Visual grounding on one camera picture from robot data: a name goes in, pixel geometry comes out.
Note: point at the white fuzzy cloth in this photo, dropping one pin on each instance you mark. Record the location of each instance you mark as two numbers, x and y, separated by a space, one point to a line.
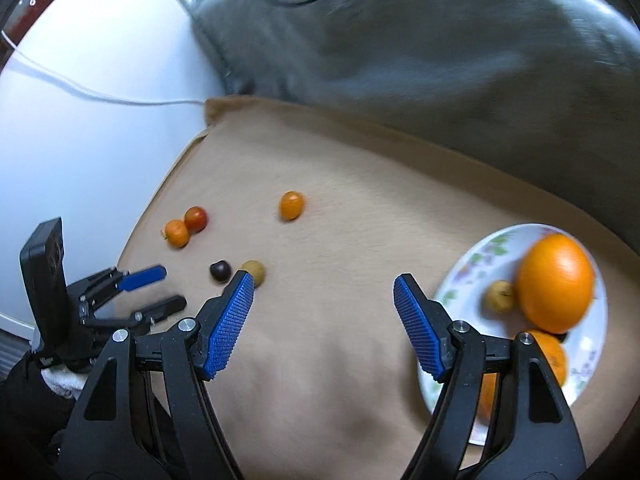
62 382

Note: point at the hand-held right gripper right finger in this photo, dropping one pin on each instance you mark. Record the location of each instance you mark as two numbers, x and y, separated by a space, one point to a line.
422 335

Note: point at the large orange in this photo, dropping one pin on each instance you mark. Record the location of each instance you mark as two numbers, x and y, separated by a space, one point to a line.
555 280

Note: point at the white floral plate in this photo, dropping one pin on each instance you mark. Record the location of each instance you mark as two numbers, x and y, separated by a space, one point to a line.
470 270

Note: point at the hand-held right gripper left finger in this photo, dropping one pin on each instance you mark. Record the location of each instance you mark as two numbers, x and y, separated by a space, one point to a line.
227 335

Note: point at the mandarin with green stem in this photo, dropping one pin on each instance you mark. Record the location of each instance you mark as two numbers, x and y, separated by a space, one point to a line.
552 357

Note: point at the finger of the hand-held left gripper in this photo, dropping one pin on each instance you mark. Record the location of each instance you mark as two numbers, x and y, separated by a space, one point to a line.
165 306
145 276

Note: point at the orange cherry tomato left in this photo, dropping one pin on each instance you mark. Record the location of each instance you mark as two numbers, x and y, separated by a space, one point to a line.
177 233

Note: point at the person's left forearm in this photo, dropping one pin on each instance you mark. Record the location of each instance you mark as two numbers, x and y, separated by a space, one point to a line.
25 410

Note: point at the small orange tomato top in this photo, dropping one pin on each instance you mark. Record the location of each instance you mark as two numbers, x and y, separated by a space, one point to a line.
291 205

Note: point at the red cherry tomato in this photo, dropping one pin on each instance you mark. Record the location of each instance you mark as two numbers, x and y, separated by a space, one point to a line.
196 218

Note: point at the tan cloth mat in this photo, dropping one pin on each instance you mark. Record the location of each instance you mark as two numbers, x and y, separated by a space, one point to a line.
325 310

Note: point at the grey blanket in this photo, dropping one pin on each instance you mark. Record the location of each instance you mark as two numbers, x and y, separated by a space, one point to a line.
425 60

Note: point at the dark purple grape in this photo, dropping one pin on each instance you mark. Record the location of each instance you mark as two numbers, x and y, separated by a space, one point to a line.
220 271

